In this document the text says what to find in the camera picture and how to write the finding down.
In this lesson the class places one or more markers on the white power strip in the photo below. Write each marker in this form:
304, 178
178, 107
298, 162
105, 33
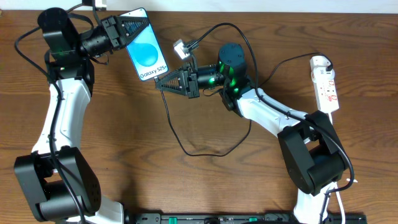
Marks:
322, 76

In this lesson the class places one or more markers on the blue Galaxy smartphone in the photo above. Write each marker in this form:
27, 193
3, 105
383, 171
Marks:
145, 52

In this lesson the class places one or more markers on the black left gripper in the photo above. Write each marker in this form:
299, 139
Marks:
111, 32

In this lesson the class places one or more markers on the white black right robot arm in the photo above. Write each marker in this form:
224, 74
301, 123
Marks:
312, 152

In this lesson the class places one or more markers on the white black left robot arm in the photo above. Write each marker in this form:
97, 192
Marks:
57, 182

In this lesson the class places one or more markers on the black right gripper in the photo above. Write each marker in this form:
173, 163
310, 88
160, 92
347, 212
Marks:
190, 81

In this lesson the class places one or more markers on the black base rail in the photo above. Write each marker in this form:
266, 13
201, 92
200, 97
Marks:
156, 218

